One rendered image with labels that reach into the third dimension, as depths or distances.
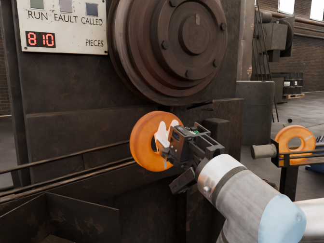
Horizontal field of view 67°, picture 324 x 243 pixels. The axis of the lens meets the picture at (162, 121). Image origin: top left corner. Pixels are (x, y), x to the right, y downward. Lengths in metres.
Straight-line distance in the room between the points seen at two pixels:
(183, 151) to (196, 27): 0.44
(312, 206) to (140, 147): 0.37
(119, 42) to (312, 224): 0.65
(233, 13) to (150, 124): 0.85
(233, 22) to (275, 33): 7.51
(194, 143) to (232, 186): 0.13
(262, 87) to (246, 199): 3.18
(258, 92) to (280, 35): 5.59
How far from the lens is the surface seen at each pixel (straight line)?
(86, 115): 0.85
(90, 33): 0.89
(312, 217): 0.55
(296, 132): 1.15
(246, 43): 5.17
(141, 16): 0.79
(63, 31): 0.87
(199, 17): 0.83
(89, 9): 0.90
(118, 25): 0.79
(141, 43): 0.78
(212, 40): 0.89
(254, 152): 1.10
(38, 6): 0.87
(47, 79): 0.87
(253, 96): 3.53
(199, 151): 0.49
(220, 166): 0.45
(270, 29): 8.77
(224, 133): 1.07
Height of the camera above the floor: 1.00
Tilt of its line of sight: 11 degrees down
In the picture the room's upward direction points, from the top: straight up
